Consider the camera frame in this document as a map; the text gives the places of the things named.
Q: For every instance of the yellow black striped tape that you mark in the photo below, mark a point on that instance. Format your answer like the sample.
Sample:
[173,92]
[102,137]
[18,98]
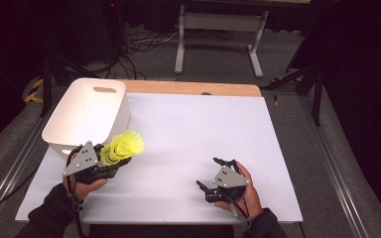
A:
[34,94]

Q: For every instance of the white plastic storage bin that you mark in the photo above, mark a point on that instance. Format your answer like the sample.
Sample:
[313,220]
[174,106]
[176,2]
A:
[86,112]

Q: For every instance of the white board mat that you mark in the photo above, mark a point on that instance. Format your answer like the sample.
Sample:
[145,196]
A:
[191,132]

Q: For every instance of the person's right hand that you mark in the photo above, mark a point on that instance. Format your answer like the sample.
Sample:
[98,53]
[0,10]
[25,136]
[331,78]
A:
[253,200]

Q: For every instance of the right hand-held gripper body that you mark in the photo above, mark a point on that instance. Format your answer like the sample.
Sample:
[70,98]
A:
[229,180]

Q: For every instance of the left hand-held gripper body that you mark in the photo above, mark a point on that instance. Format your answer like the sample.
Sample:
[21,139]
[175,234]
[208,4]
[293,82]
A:
[83,162]

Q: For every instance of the person's left hand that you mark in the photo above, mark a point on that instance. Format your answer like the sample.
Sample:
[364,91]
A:
[86,189]

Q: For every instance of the grey metal desk frame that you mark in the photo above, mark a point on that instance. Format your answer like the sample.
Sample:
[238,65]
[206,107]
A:
[220,23]

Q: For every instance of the black metal stand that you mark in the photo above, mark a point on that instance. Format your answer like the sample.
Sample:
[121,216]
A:
[317,95]

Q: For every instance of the aluminium floor rail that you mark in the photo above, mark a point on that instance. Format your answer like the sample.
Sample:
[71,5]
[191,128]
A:
[13,168]
[334,165]

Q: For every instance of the black tripod stand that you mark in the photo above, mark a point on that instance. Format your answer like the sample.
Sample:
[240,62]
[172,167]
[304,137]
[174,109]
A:
[48,82]

